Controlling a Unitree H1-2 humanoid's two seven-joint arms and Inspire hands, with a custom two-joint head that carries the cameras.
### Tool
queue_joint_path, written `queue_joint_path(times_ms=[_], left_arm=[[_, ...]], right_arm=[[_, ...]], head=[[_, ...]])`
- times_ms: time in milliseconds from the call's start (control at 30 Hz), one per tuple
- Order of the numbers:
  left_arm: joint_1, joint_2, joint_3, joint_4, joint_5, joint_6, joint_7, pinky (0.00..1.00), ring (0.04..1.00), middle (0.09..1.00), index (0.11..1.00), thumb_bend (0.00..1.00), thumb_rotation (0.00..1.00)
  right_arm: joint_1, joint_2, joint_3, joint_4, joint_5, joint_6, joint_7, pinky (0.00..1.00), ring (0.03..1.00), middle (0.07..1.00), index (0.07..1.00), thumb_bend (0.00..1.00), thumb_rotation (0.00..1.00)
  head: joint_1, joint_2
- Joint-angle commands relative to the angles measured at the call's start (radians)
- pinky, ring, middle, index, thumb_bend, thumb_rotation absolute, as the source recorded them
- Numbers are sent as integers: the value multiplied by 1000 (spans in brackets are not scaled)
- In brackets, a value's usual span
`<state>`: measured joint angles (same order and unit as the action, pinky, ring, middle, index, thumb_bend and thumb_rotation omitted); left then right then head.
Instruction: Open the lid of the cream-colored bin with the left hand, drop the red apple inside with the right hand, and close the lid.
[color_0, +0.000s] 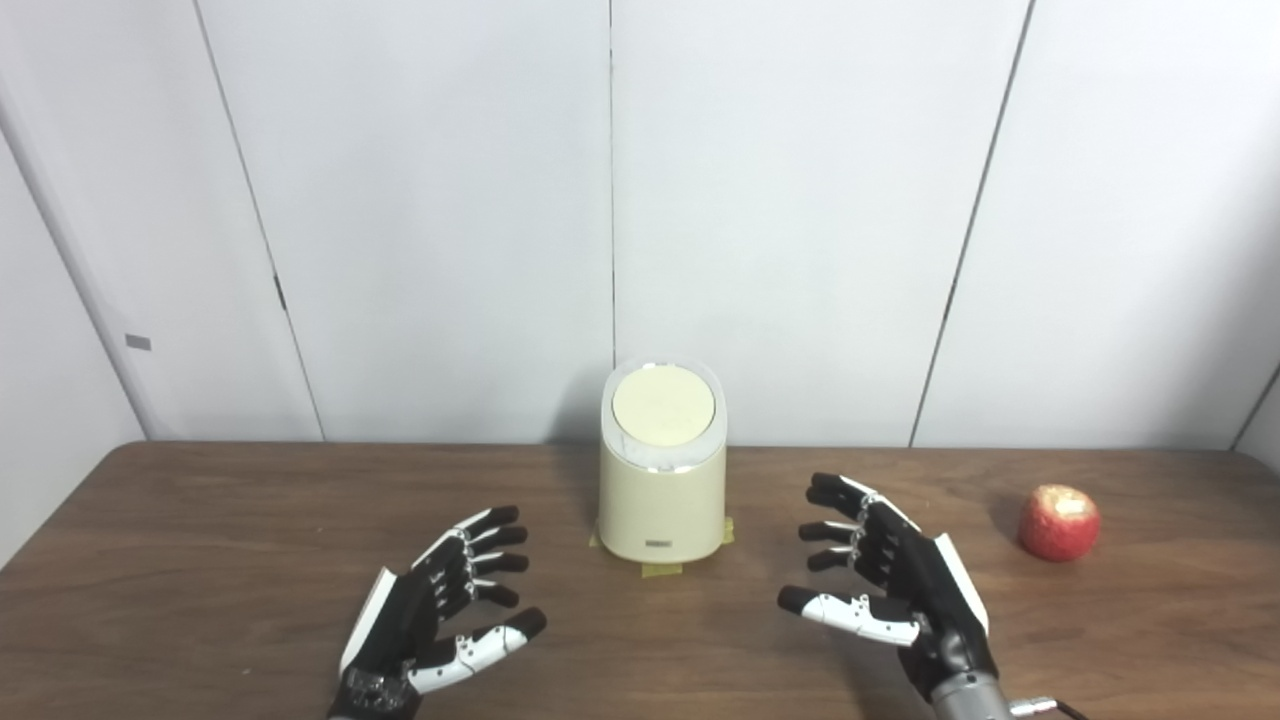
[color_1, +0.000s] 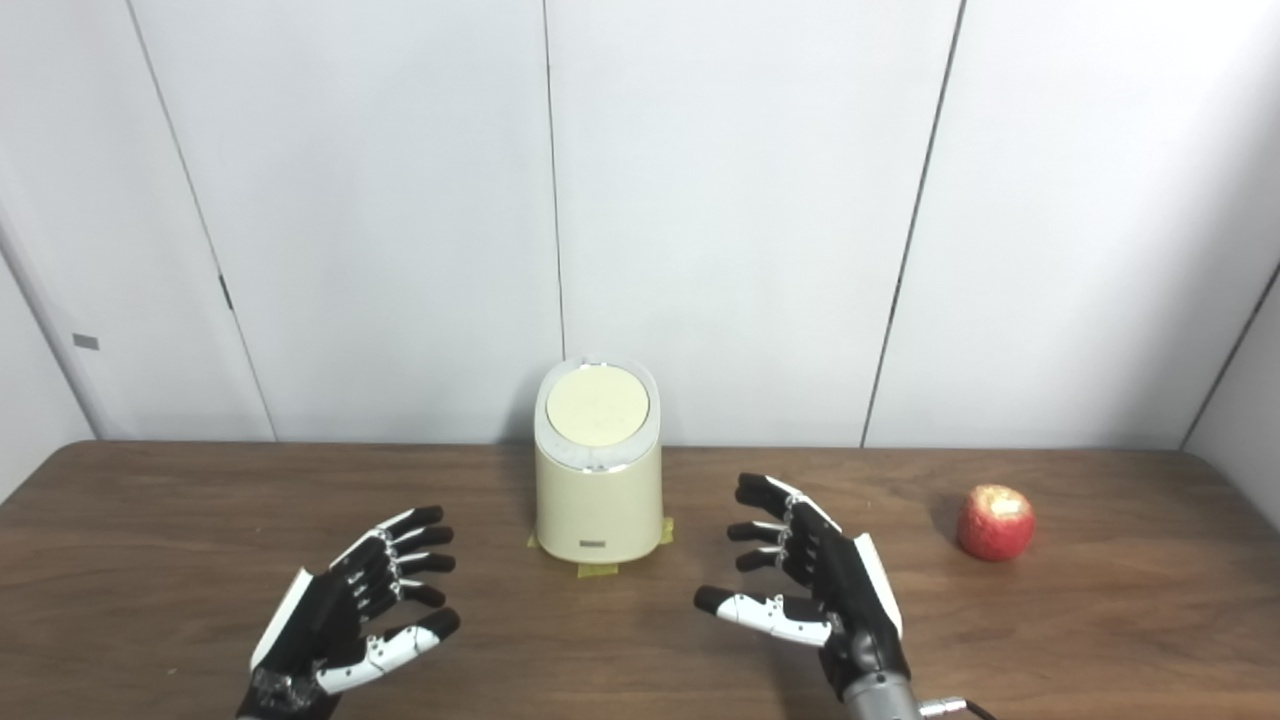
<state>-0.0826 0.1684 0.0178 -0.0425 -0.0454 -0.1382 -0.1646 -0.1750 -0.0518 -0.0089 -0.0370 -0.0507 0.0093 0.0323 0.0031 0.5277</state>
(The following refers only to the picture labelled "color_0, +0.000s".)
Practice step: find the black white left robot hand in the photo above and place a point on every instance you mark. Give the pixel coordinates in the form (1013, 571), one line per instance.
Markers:
(395, 620)

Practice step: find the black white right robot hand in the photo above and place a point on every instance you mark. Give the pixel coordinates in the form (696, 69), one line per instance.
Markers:
(915, 575)

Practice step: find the red bitten apple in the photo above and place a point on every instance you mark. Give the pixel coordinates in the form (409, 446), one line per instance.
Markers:
(1058, 525)

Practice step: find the round cream bin lid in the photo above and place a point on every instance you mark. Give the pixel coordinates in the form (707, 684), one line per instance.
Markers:
(664, 405)

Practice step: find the cream-colored plastic bin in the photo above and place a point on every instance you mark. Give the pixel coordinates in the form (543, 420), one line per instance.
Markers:
(662, 500)

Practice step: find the black wall seam hinge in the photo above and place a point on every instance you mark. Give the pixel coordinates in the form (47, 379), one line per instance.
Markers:
(281, 293)

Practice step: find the small grey wall sticker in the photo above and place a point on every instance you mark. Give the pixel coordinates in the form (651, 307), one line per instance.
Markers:
(138, 342)

